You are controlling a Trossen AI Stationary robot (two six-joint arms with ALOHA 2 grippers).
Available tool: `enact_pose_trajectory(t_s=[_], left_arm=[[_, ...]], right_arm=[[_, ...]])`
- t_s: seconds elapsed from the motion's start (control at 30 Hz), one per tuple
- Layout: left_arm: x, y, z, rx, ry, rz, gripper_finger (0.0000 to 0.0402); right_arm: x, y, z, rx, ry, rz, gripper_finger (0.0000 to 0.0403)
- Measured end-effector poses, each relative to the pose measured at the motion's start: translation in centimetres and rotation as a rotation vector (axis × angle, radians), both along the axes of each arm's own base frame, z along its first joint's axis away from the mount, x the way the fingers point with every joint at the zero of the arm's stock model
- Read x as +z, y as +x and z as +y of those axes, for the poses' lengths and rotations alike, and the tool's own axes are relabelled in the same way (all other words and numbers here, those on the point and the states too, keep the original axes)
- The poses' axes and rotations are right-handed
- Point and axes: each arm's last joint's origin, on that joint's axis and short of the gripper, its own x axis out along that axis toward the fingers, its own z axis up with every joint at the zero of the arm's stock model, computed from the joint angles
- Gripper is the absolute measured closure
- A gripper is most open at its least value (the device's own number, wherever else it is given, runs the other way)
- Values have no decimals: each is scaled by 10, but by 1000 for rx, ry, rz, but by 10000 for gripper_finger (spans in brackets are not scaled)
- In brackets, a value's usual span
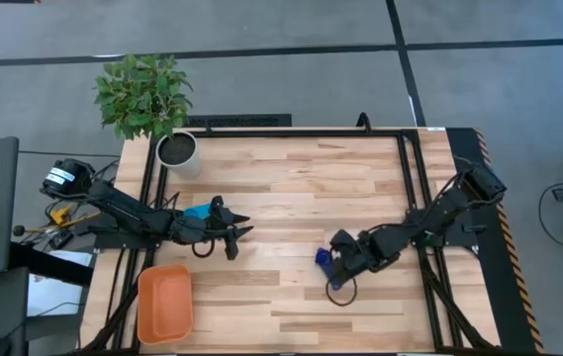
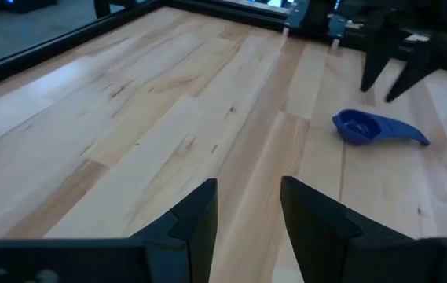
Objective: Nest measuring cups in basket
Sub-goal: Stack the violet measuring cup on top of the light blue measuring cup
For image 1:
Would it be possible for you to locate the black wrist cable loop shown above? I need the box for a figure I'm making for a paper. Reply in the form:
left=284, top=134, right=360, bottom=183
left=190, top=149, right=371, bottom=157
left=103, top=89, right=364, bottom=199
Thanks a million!
left=325, top=276, right=359, bottom=308
left=190, top=237, right=217, bottom=259

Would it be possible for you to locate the white plant pot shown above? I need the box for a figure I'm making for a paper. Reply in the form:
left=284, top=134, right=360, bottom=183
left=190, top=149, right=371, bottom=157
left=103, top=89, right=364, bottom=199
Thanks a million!
left=154, top=130, right=203, bottom=181

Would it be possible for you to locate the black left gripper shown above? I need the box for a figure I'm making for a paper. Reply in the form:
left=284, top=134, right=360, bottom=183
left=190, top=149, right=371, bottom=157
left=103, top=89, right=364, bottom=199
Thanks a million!
left=176, top=195, right=254, bottom=261

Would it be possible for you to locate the black hazard-striped edge panel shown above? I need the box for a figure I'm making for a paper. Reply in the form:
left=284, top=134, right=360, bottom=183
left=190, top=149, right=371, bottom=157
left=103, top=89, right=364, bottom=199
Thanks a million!
left=445, top=127, right=545, bottom=355

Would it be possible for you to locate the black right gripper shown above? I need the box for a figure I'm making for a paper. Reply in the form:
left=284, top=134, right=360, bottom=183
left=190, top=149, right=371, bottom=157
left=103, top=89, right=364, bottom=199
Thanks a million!
left=328, top=229, right=386, bottom=288

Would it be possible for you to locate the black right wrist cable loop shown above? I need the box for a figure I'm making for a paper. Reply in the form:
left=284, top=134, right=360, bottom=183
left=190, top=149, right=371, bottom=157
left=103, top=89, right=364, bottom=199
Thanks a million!
left=325, top=276, right=359, bottom=308

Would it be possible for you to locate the yellow cable connector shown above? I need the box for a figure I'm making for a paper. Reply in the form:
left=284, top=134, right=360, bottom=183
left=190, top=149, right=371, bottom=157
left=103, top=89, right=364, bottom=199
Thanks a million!
left=48, top=206, right=72, bottom=226

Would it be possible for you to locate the orange plastic basket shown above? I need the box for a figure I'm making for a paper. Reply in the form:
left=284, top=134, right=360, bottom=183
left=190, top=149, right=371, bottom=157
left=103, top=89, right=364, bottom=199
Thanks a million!
left=136, top=263, right=195, bottom=346

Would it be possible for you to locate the light blue measuring cup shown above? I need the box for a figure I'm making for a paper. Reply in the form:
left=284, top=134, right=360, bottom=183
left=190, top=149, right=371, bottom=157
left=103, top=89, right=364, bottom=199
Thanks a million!
left=183, top=203, right=212, bottom=222

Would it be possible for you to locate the black floor vent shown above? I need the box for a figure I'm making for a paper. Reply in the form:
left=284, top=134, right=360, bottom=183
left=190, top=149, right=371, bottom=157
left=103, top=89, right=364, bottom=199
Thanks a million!
left=186, top=113, right=294, bottom=129

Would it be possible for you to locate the green leafy plant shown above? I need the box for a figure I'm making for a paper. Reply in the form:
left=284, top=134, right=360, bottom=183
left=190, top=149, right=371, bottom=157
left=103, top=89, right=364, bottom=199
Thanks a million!
left=93, top=52, right=195, bottom=141

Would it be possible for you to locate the black aluminium table frame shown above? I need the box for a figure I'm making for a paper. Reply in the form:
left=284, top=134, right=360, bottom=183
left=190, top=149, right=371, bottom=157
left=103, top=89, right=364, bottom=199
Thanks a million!
left=80, top=127, right=505, bottom=355

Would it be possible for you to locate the dark blue measuring cup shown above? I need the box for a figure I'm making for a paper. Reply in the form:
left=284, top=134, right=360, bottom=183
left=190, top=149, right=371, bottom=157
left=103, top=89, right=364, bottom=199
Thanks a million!
left=315, top=246, right=344, bottom=292

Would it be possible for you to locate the black left wrist cable loop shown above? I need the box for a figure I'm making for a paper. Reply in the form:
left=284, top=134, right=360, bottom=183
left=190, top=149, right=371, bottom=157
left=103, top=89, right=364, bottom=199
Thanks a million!
left=190, top=237, right=217, bottom=259

